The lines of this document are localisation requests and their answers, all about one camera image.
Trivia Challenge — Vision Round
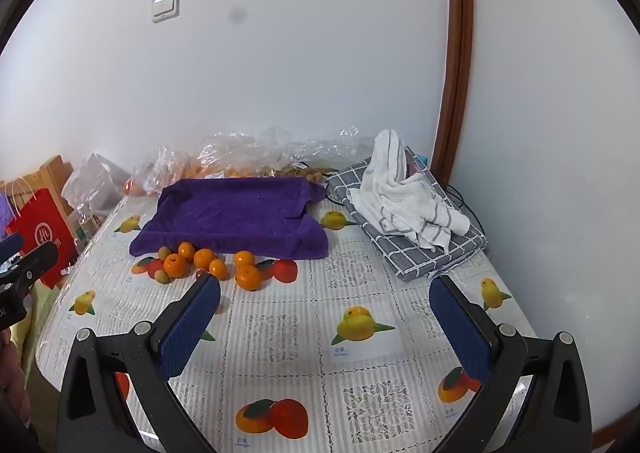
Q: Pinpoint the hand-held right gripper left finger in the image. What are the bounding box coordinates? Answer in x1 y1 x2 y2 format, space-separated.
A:
56 274 222 453

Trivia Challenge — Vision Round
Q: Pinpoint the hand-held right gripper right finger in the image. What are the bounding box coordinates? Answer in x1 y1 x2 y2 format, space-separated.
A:
429 274 593 453

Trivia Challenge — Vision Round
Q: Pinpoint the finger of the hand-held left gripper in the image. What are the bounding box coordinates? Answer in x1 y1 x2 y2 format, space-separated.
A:
0 240 60 286
0 232 25 261

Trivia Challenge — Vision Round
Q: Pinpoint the person's left hand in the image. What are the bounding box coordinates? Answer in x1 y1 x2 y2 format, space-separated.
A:
0 332 31 428

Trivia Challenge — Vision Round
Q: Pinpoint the red paper bag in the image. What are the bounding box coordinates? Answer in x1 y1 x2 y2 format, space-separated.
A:
5 188 77 290

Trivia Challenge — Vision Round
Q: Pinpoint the grey checked cloth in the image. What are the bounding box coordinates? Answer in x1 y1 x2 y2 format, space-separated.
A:
326 145 488 283

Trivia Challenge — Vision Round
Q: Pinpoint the wooden chair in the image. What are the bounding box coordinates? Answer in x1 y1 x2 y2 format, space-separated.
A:
0 155 76 218

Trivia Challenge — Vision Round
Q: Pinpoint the white plastic bag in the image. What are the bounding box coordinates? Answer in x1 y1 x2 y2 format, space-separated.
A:
61 153 131 218

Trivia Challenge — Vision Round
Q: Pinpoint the fruit print tablecloth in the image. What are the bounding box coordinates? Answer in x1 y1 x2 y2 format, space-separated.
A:
35 193 538 453

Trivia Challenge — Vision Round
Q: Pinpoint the purple towel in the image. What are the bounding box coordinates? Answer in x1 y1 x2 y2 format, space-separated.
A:
129 176 330 261

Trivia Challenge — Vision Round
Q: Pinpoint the white striped towel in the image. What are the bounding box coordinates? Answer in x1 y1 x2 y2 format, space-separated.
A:
346 129 471 253

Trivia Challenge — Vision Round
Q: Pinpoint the clear plastic bag of oranges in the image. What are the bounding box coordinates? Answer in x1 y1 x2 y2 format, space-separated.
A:
192 133 281 180
132 145 188 196

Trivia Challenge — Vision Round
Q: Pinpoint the pile of brown longans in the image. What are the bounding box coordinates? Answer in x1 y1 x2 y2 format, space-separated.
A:
280 165 328 186

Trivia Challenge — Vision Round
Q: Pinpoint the crumpled clear plastic bag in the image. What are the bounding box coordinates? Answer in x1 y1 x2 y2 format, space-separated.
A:
260 125 376 178

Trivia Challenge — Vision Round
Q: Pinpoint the brown wooden door frame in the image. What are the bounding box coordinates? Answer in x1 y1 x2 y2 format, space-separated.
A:
430 0 474 184

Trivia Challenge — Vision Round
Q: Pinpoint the white light switch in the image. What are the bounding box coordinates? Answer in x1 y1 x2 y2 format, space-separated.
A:
151 0 179 24

